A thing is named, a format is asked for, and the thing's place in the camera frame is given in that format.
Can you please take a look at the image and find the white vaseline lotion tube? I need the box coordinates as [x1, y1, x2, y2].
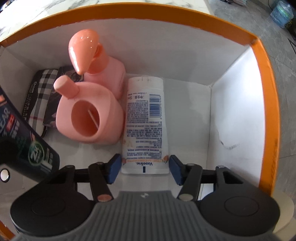
[121, 76, 169, 174]

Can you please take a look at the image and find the plaid black tissue pack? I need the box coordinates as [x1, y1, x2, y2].
[22, 69, 58, 137]

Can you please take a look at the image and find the pink pump bottle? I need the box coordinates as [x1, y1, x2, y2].
[68, 29, 126, 99]

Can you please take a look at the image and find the orange cardboard box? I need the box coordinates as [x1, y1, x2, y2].
[1, 3, 280, 240]

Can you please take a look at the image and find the blue water jug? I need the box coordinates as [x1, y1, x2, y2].
[270, 1, 294, 29]

